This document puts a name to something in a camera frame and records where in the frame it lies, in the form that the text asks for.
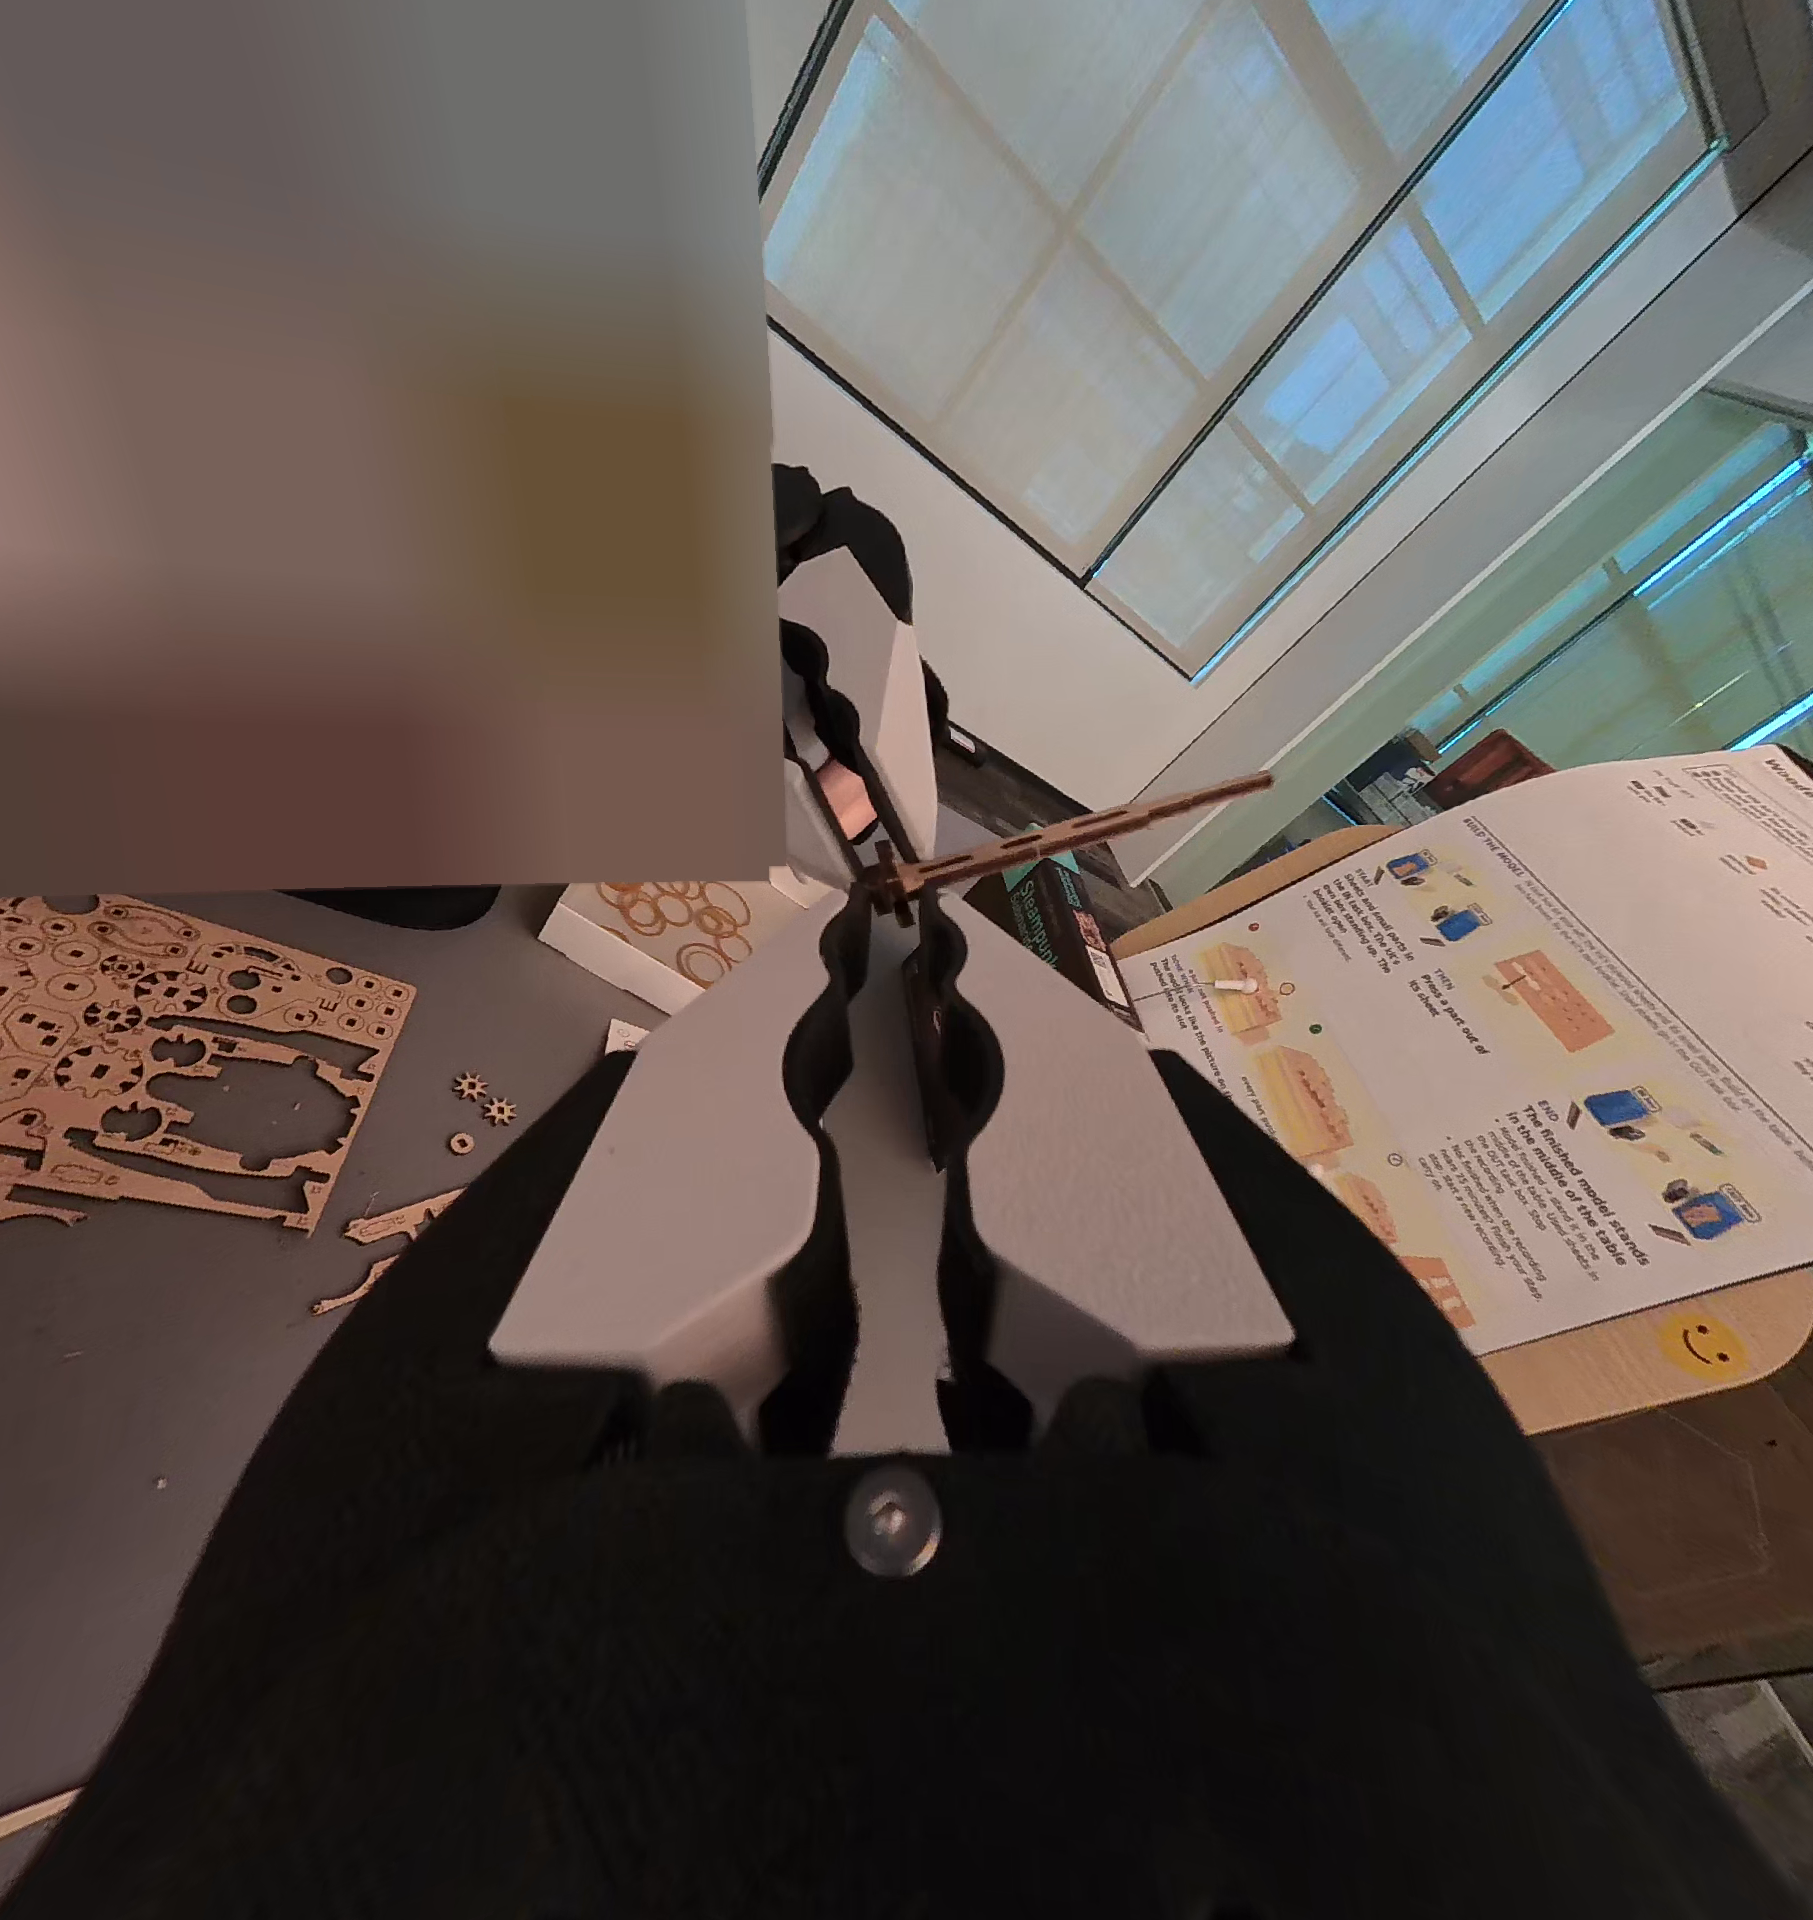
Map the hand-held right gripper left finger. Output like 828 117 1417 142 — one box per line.
487 896 868 1455

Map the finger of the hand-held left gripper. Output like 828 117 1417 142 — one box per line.
776 722 868 903
777 546 943 891

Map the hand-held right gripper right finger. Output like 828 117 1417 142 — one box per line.
907 889 1298 1455

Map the slotted wooden model stick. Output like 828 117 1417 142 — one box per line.
847 771 1277 920

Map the dark model kit box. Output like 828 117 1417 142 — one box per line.
981 852 1151 1037

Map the laser-cut wooden parts sheet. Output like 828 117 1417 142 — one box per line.
0 895 421 1239

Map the white box of rubber bands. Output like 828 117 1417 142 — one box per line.
537 873 836 1016

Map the black pad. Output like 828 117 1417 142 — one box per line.
288 886 506 936

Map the large window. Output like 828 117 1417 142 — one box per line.
758 0 1813 782

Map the printed instruction sheet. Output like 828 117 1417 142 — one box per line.
1115 744 1813 1360

